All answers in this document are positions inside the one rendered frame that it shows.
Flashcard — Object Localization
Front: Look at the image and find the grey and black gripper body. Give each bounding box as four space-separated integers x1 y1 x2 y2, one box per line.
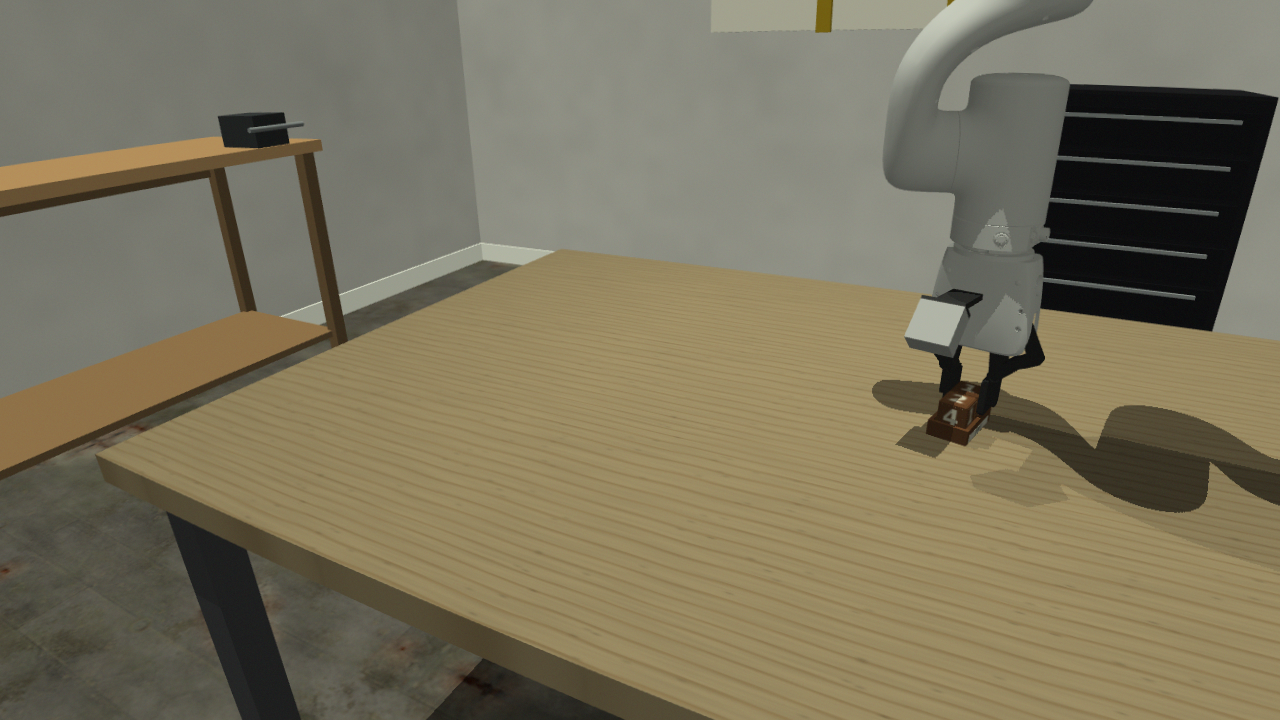
932 242 1043 356

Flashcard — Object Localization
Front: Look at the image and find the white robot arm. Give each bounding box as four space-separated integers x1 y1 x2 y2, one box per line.
883 0 1093 357

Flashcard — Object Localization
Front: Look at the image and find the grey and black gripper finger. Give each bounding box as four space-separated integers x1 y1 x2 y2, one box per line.
934 345 963 397
977 324 1044 416

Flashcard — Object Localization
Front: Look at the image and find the brown wooden tray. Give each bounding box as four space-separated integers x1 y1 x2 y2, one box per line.
925 407 991 446

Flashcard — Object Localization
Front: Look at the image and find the brown number cube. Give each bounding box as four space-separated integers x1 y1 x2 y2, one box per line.
951 380 980 421
936 391 977 429

